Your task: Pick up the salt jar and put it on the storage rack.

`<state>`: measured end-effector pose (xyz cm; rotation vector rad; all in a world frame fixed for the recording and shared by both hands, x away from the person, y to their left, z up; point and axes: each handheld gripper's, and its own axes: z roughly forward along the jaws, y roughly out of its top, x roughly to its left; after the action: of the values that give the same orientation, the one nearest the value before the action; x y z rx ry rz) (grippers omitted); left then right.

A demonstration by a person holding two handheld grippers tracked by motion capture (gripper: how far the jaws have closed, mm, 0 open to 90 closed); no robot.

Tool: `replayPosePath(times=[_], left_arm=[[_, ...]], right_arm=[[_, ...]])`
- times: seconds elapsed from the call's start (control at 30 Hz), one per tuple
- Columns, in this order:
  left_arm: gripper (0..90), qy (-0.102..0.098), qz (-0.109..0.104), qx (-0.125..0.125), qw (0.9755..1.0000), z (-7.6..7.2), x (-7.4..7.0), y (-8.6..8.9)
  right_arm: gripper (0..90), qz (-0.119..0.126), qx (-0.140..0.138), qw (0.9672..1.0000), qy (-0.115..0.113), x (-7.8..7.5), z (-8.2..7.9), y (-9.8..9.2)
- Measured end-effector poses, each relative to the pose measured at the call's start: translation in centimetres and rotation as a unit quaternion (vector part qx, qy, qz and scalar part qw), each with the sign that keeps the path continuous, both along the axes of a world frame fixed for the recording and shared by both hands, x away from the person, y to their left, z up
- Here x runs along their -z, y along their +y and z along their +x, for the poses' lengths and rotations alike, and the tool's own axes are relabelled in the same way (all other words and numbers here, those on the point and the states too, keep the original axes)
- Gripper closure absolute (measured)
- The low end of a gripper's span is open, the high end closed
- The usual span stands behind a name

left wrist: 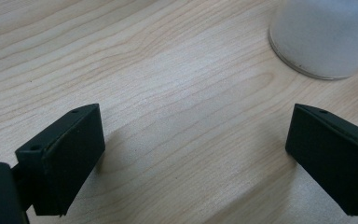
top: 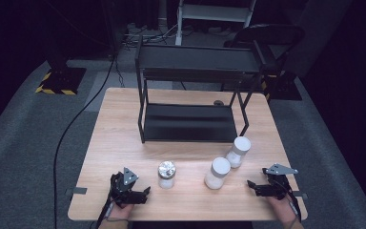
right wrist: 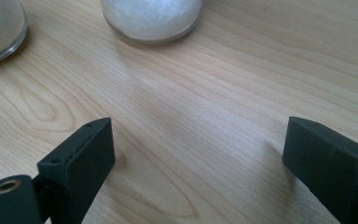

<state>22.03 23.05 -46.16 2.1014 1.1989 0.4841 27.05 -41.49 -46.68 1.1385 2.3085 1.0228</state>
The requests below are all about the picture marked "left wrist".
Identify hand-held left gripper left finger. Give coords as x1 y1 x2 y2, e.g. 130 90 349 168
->
14 103 106 217

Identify white round container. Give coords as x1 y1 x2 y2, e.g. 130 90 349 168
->
268 0 358 81

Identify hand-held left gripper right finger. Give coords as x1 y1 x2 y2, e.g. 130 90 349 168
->
284 103 358 217

